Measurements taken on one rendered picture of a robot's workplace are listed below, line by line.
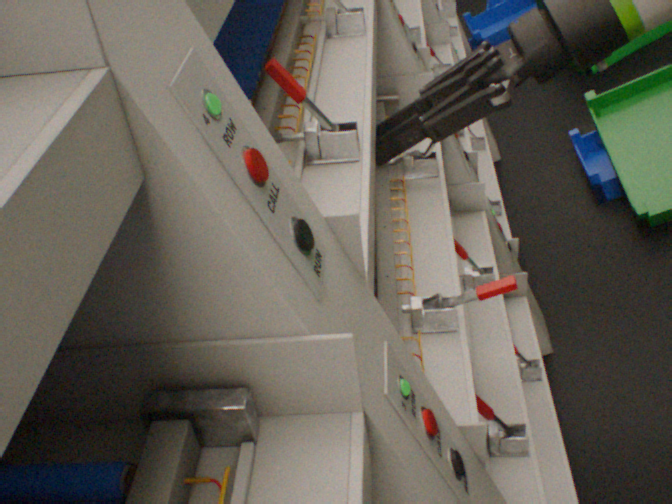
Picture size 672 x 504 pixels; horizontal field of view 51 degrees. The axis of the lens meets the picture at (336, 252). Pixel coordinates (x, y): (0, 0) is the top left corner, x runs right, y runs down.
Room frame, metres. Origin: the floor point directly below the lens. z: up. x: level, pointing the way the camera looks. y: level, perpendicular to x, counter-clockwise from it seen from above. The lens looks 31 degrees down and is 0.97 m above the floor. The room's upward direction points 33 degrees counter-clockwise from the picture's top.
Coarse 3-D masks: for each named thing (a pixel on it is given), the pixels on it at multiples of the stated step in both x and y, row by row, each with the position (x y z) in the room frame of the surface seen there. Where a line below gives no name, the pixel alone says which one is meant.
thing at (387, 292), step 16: (384, 112) 0.88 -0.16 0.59; (384, 176) 0.72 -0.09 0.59; (384, 192) 0.69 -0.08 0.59; (384, 208) 0.66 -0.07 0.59; (400, 208) 0.67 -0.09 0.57; (384, 224) 0.63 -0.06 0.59; (384, 240) 0.61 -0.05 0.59; (400, 240) 0.62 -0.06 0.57; (384, 256) 0.58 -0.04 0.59; (384, 272) 0.56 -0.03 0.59; (384, 288) 0.54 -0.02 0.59; (384, 304) 0.52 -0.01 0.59
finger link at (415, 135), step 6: (414, 126) 0.72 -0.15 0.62; (408, 132) 0.72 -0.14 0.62; (414, 132) 0.71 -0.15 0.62; (420, 132) 0.71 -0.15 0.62; (432, 132) 0.69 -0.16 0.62; (438, 132) 0.69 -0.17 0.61; (396, 138) 0.73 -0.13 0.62; (402, 138) 0.72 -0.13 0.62; (408, 138) 0.72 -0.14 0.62; (414, 138) 0.71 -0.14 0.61; (420, 138) 0.71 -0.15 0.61; (402, 144) 0.72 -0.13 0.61; (408, 144) 0.72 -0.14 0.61
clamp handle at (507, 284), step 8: (496, 280) 0.48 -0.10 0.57; (504, 280) 0.48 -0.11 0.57; (512, 280) 0.47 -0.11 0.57; (480, 288) 0.49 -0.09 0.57; (488, 288) 0.48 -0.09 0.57; (496, 288) 0.47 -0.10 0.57; (504, 288) 0.47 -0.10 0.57; (512, 288) 0.47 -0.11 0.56; (440, 296) 0.50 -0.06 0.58; (456, 296) 0.50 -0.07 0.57; (464, 296) 0.49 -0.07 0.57; (472, 296) 0.48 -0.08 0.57; (480, 296) 0.48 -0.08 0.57; (488, 296) 0.48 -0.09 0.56; (440, 304) 0.49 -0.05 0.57; (448, 304) 0.49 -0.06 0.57; (456, 304) 0.49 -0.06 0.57
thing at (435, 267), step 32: (384, 96) 0.92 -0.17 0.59; (416, 96) 0.91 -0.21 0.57; (416, 192) 0.71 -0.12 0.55; (416, 224) 0.65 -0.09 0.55; (448, 224) 0.64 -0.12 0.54; (416, 256) 0.60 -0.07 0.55; (448, 256) 0.59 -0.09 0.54; (416, 288) 0.55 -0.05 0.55; (448, 288) 0.54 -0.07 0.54; (416, 352) 0.48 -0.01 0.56; (448, 352) 0.46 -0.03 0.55; (448, 384) 0.43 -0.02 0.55; (480, 448) 0.34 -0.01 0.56
